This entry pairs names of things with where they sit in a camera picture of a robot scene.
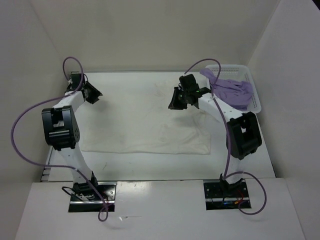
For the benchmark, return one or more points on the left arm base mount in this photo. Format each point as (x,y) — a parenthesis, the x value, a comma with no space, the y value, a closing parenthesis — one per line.
(90,202)

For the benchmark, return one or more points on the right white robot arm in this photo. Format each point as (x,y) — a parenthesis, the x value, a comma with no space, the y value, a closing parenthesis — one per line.
(243,135)

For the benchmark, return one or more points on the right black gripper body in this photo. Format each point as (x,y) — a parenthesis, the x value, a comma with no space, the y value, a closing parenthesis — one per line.
(186,93)

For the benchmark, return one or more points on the white t shirt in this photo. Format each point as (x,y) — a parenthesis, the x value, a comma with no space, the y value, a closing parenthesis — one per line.
(135,118)

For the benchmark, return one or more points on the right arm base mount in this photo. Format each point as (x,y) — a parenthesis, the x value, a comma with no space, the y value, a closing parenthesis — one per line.
(218,197)

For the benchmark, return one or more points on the purple t shirt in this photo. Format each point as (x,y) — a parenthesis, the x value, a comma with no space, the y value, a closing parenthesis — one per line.
(237,94)

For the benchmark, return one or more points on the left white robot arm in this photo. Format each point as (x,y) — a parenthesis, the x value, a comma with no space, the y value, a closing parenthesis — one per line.
(61,131)

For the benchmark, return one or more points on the white plastic basket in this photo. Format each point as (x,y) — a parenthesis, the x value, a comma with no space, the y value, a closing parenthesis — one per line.
(238,73)

